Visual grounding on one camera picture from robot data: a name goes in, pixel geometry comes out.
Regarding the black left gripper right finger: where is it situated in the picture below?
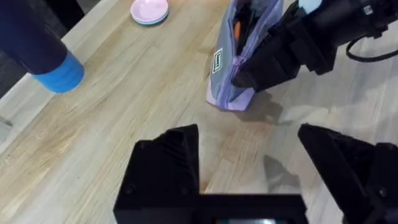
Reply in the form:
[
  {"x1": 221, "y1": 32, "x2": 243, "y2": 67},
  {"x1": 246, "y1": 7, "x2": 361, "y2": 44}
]
[{"x1": 297, "y1": 123, "x2": 398, "y2": 224}]

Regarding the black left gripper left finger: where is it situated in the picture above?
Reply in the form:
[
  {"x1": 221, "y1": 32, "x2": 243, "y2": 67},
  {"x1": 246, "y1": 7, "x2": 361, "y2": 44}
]
[{"x1": 113, "y1": 124, "x2": 200, "y2": 224}]

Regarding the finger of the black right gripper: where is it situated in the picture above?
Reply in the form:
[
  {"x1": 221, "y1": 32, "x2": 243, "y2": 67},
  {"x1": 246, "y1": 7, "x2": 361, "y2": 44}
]
[
  {"x1": 241, "y1": 43, "x2": 307, "y2": 93},
  {"x1": 231, "y1": 12, "x2": 301, "y2": 86}
]

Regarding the grey and purple zip bag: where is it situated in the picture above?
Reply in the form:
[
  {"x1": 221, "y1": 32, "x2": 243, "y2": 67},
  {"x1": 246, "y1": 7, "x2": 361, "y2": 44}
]
[{"x1": 206, "y1": 0, "x2": 284, "y2": 112}]

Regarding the pale blue plate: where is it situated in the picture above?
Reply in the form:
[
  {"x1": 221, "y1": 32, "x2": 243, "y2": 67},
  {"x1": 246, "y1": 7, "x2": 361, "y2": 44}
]
[{"x1": 132, "y1": 12, "x2": 169, "y2": 26}]

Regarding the pink plate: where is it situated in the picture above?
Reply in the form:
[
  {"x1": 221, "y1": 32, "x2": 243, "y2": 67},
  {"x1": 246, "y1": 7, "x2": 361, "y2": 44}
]
[{"x1": 129, "y1": 0, "x2": 169, "y2": 22}]

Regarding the dark bottle with blue end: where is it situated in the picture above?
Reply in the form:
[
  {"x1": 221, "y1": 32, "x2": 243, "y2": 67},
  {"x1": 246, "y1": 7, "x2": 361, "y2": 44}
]
[{"x1": 0, "y1": 0, "x2": 85, "y2": 94}]

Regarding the black cable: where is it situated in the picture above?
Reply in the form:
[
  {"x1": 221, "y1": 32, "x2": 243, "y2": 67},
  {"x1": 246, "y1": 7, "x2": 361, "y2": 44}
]
[{"x1": 345, "y1": 35, "x2": 398, "y2": 63}]

